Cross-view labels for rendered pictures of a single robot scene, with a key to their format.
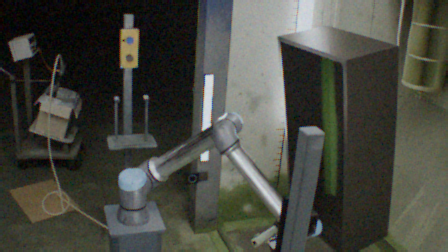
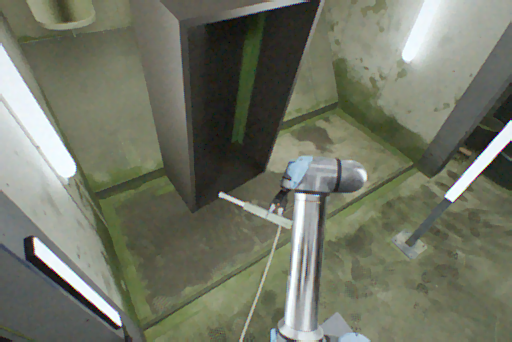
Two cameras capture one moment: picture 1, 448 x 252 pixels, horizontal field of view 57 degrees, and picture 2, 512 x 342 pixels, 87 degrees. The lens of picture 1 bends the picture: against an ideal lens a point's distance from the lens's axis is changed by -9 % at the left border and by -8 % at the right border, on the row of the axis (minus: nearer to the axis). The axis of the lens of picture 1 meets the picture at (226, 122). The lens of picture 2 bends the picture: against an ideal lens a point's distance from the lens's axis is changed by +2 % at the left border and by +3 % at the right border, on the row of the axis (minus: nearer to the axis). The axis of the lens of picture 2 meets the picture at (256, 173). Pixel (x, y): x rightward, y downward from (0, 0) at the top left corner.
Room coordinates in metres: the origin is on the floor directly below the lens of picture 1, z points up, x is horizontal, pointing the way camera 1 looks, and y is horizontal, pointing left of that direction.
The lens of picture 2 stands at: (2.49, 0.55, 1.89)
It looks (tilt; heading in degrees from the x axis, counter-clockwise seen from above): 47 degrees down; 255
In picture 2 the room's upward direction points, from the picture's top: 4 degrees clockwise
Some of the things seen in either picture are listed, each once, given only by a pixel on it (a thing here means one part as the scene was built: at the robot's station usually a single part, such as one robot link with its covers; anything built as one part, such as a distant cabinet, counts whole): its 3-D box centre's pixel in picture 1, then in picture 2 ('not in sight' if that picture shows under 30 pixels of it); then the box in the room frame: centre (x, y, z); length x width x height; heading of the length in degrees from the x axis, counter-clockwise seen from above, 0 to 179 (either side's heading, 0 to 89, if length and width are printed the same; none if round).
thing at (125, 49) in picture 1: (129, 48); not in sight; (2.91, 0.68, 1.42); 0.12 x 0.06 x 0.26; 111
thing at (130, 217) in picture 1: (133, 209); not in sight; (2.11, 0.48, 0.69); 0.19 x 0.19 x 0.10
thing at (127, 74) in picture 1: (127, 129); not in sight; (2.97, 0.70, 0.82); 0.06 x 0.06 x 1.64; 21
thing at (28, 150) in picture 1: (43, 101); not in sight; (3.96, 1.81, 0.64); 0.73 x 0.50 x 1.27; 101
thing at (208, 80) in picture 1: (206, 118); (84, 293); (2.92, 0.14, 0.96); 0.06 x 0.02 x 0.63; 111
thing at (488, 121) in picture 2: not in sight; (480, 133); (-0.43, -1.20, 0.14); 0.31 x 0.29 x 0.28; 21
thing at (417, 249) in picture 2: not in sight; (408, 243); (1.02, -0.21, 0.01); 0.20 x 0.20 x 0.01; 21
